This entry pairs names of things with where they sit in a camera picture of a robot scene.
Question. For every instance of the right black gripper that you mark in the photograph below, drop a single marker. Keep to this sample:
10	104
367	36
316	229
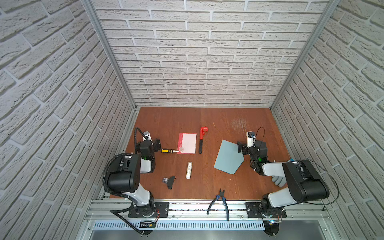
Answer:
244	148

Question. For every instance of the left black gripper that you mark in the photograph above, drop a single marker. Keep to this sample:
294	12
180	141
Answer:
155	145

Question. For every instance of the pink white letter card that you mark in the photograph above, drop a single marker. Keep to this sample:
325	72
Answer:
187	143

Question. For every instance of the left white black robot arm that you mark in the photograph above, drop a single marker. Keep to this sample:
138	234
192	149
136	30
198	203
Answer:
121	175

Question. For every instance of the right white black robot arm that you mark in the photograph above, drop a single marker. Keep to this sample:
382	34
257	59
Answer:
299	181

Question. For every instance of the yellow black screwdriver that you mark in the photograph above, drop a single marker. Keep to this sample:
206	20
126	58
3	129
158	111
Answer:
171	151

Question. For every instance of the grey blue work glove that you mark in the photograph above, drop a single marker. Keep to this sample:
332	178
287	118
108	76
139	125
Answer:
280	179

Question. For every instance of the small black clip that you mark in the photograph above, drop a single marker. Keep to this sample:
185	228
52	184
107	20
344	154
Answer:
169	182

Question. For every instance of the white glue stick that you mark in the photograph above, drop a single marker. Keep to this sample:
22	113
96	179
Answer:
189	170

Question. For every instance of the red black pipe wrench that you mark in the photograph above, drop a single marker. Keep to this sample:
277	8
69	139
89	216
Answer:
203	130

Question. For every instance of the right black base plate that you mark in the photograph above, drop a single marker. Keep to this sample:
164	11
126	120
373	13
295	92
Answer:
258	210

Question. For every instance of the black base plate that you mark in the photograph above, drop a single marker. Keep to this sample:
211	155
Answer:
258	210
160	209

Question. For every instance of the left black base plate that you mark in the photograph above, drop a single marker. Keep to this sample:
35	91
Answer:
160	209

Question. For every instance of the aluminium frame rail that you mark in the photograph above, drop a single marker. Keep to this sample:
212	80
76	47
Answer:
184	209

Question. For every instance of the white slotted cable duct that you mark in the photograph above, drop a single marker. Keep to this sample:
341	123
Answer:
180	225

